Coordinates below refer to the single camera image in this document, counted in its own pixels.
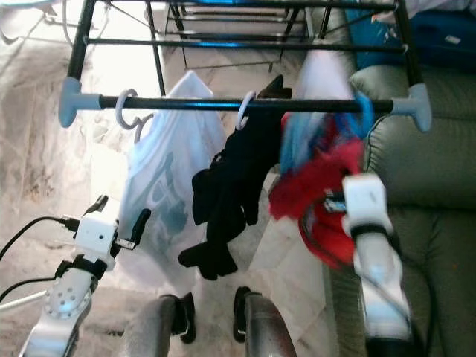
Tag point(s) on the white rod black tip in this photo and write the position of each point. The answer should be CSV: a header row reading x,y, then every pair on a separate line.
x,y
22,300

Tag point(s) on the green leather sofa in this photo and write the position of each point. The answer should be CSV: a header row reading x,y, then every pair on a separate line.
x,y
439,260

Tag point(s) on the blue bag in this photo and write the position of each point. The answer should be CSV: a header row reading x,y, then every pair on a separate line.
x,y
439,44

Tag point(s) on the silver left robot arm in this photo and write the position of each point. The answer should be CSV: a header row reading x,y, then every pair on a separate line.
x,y
63,305

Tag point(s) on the red fleece garment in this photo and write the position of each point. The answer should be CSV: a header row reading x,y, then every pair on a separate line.
x,y
312,186

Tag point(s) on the black metal clothes rack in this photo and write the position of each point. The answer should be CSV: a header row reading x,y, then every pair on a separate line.
x,y
171,102

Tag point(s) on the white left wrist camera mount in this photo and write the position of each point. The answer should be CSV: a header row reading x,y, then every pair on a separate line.
x,y
95,236

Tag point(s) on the white and blue cloth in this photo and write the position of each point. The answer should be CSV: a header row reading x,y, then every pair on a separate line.
x,y
323,82

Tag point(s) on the robot right leg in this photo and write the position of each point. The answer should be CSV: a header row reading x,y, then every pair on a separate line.
x,y
268,327

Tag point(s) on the robot left leg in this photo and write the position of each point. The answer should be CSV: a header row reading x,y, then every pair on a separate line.
x,y
149,335

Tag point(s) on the green leather armchair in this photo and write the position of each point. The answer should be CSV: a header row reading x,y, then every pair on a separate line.
x,y
416,93

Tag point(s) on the pale plastic hanger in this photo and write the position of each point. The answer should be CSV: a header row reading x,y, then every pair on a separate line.
x,y
120,111
239,119

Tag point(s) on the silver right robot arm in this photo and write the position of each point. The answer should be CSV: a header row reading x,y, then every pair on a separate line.
x,y
379,282

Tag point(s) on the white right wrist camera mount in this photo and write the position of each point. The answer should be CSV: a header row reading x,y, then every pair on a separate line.
x,y
367,201

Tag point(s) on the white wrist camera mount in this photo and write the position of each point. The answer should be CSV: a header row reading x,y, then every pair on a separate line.
x,y
367,201
95,236

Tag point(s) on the pale cloth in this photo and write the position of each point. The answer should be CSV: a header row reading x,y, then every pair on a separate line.
x,y
439,7

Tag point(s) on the white printed T-shirt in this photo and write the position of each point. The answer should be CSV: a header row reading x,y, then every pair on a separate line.
x,y
163,171

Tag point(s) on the robot leg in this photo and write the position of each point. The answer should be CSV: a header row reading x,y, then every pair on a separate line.
x,y
149,335
268,327

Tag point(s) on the black garment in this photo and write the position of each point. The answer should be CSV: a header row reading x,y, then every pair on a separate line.
x,y
230,186

